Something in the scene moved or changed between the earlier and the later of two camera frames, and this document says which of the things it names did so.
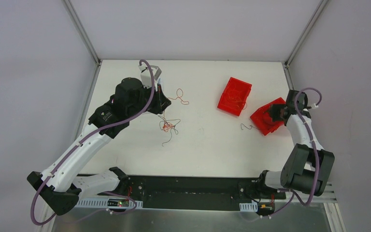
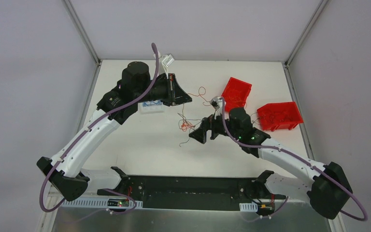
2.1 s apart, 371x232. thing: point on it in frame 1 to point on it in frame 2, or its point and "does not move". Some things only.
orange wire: x=234 y=98 does not move
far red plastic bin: x=234 y=96 does not move
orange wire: x=179 y=94 to x=186 y=125
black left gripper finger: x=164 y=101 to x=178 y=95
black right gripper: x=278 y=112 to x=210 y=127
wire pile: x=167 y=125 to x=185 y=125
